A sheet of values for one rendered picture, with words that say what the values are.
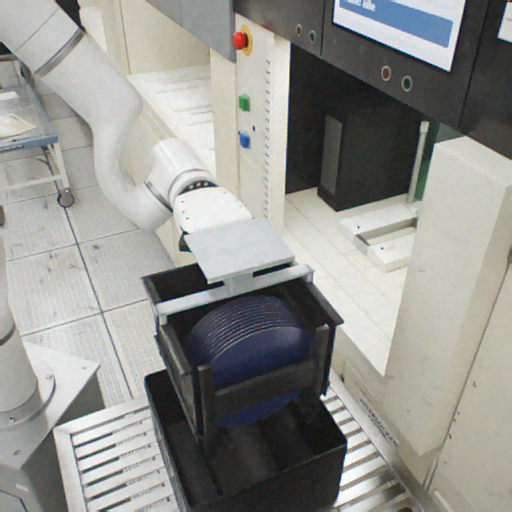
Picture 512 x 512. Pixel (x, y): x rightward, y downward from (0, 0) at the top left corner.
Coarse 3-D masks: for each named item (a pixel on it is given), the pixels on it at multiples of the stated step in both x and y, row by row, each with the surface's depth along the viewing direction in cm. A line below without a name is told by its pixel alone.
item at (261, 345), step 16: (256, 336) 71; (272, 336) 72; (288, 336) 74; (304, 336) 76; (224, 352) 70; (240, 352) 72; (256, 352) 73; (272, 352) 75; (288, 352) 76; (304, 352) 78; (224, 368) 72; (240, 368) 74; (256, 368) 75; (272, 368) 77; (224, 384) 74; (272, 400) 82; (288, 400) 83; (240, 416) 80; (256, 416) 82
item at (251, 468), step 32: (160, 384) 100; (160, 416) 105; (320, 416) 95; (160, 448) 100; (192, 448) 104; (224, 448) 104; (256, 448) 104; (288, 448) 104; (320, 448) 99; (192, 480) 98; (224, 480) 98; (256, 480) 81; (288, 480) 84; (320, 480) 89
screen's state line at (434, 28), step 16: (352, 0) 83; (368, 0) 80; (384, 0) 77; (368, 16) 81; (384, 16) 77; (400, 16) 74; (416, 16) 72; (432, 16) 69; (416, 32) 72; (432, 32) 70; (448, 32) 67
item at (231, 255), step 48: (192, 240) 71; (240, 240) 71; (144, 288) 78; (192, 288) 85; (240, 288) 73; (288, 288) 85; (192, 384) 68; (240, 384) 72; (288, 384) 76; (192, 432) 74
